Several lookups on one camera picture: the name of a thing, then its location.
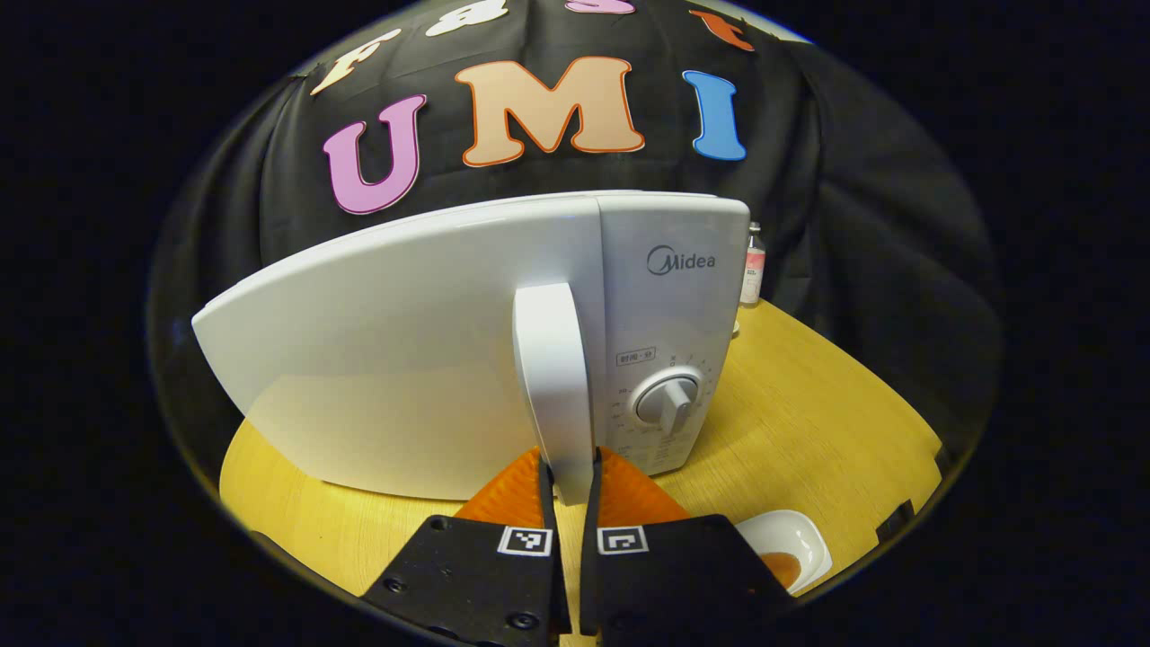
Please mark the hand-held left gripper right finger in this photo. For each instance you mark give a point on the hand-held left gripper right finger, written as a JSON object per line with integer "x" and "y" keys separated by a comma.
{"x": 674, "y": 575}

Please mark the black backdrop cloth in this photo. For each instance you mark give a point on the black backdrop cloth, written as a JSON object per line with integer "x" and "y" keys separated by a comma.
{"x": 853, "y": 225}

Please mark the small clear bottle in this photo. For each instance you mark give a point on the small clear bottle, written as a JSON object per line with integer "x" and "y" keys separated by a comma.
{"x": 753, "y": 270}

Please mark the white plate with fried egg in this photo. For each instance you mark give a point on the white plate with fried egg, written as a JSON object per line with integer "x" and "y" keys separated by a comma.
{"x": 791, "y": 539}

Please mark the white microwave oven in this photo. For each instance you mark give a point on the white microwave oven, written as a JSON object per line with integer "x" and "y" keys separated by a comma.
{"x": 404, "y": 359}

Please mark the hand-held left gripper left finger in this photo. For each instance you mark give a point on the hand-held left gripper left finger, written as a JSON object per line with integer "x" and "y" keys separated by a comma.
{"x": 476, "y": 584}

